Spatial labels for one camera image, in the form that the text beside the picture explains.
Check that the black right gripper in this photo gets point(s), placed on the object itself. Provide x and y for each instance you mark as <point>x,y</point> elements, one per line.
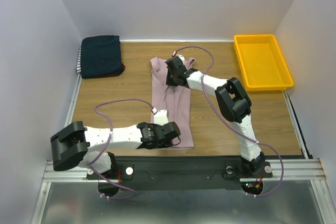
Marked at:
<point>170,76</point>

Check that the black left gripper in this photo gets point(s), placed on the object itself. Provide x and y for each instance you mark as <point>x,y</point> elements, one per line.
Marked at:
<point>166,145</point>

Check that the pink tank top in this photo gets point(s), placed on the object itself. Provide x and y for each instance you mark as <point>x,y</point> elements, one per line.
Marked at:
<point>176,100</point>

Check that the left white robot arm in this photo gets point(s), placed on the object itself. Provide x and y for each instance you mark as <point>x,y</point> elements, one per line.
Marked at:
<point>85,147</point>

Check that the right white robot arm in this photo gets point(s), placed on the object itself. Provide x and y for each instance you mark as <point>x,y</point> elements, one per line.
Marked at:
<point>234,108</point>

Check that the folded dark red tank top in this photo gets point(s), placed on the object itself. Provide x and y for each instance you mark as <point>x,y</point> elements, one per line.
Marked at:
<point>117,72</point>

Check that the folded navy tank top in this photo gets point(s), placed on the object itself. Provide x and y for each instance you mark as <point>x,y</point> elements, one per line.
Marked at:
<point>100,55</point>

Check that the folded striped tank top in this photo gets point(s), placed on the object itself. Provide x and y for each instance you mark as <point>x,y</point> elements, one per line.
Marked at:
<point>78,64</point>

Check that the yellow plastic bin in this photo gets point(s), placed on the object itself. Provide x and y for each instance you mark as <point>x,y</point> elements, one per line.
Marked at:
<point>262,65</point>

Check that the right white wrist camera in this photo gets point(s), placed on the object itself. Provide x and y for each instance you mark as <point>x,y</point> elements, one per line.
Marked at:
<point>175,54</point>

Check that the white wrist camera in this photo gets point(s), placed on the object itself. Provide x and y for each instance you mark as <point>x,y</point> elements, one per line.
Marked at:
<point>175,54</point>
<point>160,117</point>

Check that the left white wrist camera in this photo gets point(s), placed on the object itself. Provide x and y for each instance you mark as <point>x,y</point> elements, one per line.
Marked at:
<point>160,117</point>

